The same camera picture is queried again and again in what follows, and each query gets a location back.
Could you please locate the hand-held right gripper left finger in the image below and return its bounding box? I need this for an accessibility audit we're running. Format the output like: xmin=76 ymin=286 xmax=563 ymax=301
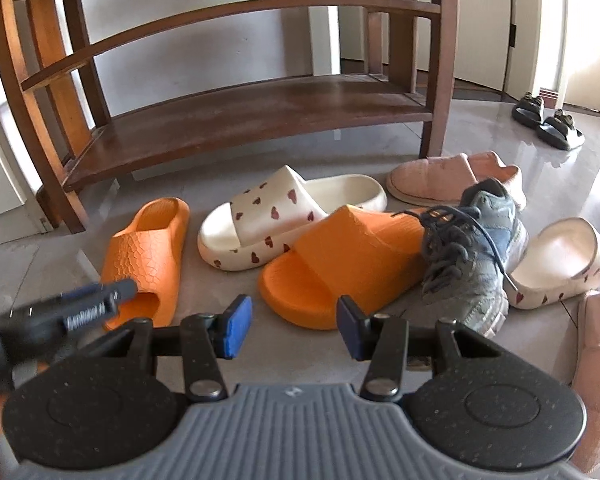
xmin=87 ymin=295 xmax=253 ymax=403

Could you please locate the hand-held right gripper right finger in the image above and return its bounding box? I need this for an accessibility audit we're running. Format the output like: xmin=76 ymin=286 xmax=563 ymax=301
xmin=337 ymin=296 xmax=496 ymax=403

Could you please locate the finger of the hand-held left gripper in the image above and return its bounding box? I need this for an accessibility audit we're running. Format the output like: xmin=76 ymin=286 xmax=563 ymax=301
xmin=10 ymin=280 xmax=138 ymax=348

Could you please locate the orange textured slipper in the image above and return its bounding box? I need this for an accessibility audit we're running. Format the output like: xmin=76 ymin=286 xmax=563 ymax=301
xmin=100 ymin=197 xmax=191 ymax=332
xmin=257 ymin=205 xmax=431 ymax=331

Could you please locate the white heart-print slipper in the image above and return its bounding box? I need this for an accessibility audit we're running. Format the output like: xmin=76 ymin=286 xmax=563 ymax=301
xmin=197 ymin=165 xmax=388 ymax=272
xmin=502 ymin=217 xmax=600 ymax=309

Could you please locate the grey laced sneaker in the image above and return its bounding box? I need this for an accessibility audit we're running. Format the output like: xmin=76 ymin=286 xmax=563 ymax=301
xmin=420 ymin=178 xmax=529 ymax=337

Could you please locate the wooden shoe rack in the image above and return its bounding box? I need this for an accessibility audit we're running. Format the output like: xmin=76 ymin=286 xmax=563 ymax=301
xmin=0 ymin=0 xmax=461 ymax=233

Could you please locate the white panelled cabinet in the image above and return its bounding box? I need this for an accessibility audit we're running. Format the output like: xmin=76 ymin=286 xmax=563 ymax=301
xmin=0 ymin=60 xmax=48 ymax=251

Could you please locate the black slipper with charms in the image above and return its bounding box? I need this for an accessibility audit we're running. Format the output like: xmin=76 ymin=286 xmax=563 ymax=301
xmin=536 ymin=109 xmax=586 ymax=151
xmin=511 ymin=92 xmax=546 ymax=128

